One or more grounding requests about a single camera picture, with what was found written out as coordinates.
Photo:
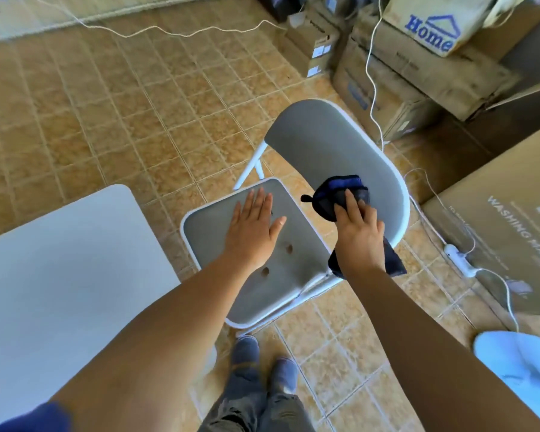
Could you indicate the person's left hand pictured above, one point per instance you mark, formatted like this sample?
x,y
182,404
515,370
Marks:
x,y
249,238

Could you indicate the person's right hand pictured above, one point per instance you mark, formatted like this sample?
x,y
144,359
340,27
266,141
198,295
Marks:
x,y
360,245

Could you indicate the person's left middle finger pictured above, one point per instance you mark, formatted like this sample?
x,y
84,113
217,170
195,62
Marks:
x,y
258,203

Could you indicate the person's right thumb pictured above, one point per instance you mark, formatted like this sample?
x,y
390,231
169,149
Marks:
x,y
339,214

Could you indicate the person's left little finger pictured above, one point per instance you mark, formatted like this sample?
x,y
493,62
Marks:
x,y
236,215

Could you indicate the person's left thumb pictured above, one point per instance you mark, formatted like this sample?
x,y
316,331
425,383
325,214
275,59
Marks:
x,y
277,226

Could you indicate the dark blue cleaning cloth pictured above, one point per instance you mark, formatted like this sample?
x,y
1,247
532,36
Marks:
x,y
327,197

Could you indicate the person's left forearm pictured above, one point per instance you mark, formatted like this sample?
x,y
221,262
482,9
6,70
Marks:
x,y
171,346

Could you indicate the person's right forearm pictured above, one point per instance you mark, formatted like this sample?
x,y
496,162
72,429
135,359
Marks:
x,y
432,364

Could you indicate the grey white folding chair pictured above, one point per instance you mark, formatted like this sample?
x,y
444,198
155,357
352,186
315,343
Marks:
x,y
324,143

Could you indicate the grey left shoe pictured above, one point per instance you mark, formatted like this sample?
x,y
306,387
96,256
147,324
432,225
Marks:
x,y
245,350

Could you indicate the grey shoe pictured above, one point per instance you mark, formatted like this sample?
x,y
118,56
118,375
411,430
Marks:
x,y
245,350
284,375

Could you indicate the white power strip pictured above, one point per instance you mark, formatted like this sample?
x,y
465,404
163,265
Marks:
x,y
460,260

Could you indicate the grey right shoe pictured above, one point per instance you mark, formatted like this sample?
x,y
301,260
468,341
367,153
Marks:
x,y
284,375

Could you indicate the small labelled cardboard box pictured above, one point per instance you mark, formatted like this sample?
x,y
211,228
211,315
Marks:
x,y
314,38
299,58

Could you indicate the large printed cardboard box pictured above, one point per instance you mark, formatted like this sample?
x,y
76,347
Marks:
x,y
499,229

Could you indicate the long brown cardboard box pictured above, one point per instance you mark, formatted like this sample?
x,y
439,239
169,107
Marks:
x,y
436,74

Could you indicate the grey trousers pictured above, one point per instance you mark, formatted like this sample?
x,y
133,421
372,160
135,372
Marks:
x,y
252,409

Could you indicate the white table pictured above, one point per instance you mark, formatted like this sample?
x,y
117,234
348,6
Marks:
x,y
49,287

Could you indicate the cardboard box with blue print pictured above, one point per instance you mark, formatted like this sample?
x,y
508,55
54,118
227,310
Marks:
x,y
436,22

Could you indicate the light blue plastic chair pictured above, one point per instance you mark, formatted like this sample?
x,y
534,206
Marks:
x,y
522,368

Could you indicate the blue shirt sleeve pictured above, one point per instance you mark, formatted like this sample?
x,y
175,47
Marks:
x,y
31,420

